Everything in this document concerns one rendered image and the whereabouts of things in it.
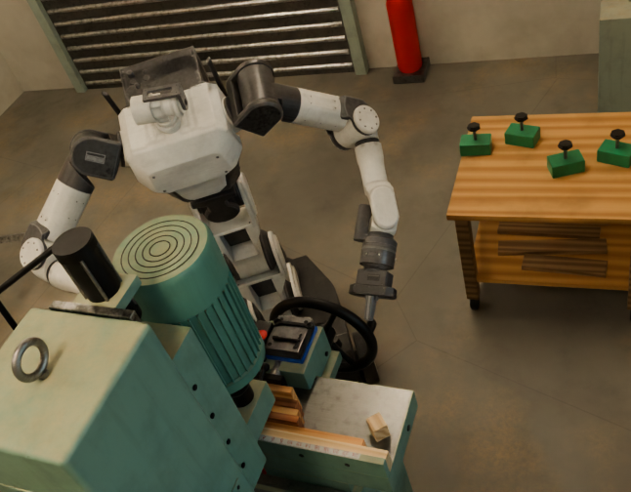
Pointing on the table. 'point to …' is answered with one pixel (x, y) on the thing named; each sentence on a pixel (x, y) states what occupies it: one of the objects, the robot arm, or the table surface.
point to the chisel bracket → (256, 414)
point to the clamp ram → (275, 376)
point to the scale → (310, 447)
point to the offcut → (378, 427)
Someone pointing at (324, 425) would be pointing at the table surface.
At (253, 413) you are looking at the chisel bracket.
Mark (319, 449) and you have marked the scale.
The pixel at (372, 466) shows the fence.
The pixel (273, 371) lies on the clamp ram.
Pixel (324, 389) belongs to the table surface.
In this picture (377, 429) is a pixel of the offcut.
